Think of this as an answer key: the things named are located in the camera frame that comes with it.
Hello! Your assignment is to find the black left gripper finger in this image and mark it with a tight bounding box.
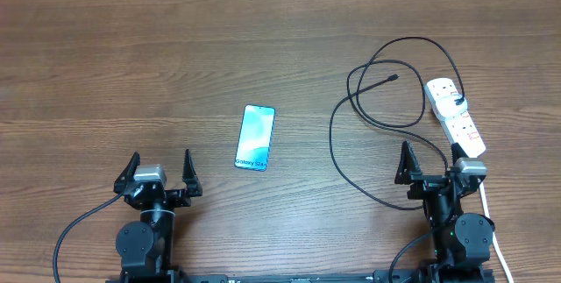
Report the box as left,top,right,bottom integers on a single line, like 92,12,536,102
182,149,202,197
113,152,140,194

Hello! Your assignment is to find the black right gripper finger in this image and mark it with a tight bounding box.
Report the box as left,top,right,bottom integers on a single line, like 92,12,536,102
394,141,422,185
451,143,468,165

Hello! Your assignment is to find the white charger plug adapter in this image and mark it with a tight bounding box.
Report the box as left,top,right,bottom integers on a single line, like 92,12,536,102
436,94,468,121

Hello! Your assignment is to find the white power strip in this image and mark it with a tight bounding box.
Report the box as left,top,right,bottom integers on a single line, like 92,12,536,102
424,78,486,158

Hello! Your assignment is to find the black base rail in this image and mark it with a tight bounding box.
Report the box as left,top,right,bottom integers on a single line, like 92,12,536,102
105,269,495,283

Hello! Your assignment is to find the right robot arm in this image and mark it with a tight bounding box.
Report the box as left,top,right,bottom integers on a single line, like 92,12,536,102
387,141,495,282

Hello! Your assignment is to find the white power strip cord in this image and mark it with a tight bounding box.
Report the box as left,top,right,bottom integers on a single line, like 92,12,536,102
478,181,515,283

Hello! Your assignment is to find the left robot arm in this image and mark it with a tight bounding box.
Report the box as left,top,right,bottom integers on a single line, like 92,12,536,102
113,151,202,282

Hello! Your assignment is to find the blue Galaxy smartphone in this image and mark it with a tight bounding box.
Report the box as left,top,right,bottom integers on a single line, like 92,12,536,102
234,104,275,172

